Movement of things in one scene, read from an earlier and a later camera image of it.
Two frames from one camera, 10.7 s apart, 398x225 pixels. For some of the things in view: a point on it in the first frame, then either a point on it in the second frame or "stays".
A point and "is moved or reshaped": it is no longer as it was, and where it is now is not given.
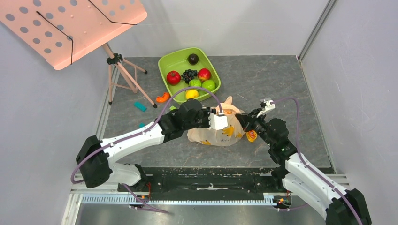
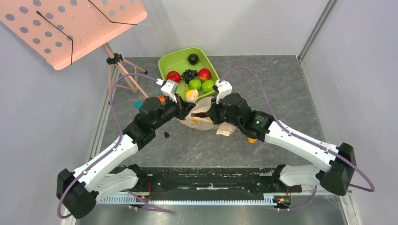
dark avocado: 193,59 stays
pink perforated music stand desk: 63,30 stays
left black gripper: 206,112 → 183,108
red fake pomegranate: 173,78 stays
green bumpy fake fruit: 195,83 stays
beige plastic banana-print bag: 234,131 is moved or reshaped
